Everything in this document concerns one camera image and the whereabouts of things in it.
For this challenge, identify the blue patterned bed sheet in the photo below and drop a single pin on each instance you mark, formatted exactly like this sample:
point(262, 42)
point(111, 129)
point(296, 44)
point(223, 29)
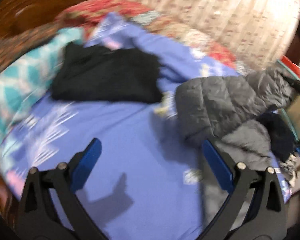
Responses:
point(145, 184)

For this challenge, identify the beige leaf pattern curtain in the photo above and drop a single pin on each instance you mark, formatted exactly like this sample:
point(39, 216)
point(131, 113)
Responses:
point(258, 32)

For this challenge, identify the folded black garment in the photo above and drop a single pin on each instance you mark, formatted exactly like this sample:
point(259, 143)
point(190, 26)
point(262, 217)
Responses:
point(98, 73)

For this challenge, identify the teal white patterned pillow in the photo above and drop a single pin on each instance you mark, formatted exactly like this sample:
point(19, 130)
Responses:
point(26, 80)

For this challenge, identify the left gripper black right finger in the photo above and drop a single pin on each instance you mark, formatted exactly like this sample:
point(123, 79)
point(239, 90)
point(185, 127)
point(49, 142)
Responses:
point(266, 216)

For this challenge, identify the red folded cloth on box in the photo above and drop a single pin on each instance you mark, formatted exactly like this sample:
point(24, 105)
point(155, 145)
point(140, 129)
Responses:
point(293, 67)

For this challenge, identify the grey puffer jacket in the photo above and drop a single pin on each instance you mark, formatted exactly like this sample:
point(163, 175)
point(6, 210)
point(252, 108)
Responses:
point(227, 109)

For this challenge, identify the black white patterned garment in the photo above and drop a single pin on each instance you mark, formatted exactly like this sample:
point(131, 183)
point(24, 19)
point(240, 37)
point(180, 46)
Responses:
point(289, 169)

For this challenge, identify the red floral patchwork quilt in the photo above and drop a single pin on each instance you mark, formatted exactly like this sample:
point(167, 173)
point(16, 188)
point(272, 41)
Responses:
point(89, 14)

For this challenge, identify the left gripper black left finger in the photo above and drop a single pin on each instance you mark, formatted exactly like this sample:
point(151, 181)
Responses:
point(37, 215)

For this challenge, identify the beige fabric storage bag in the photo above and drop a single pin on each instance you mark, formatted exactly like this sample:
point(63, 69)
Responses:
point(298, 114)

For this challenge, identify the dark navy fleece garment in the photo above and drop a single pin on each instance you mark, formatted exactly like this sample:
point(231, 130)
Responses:
point(281, 137)

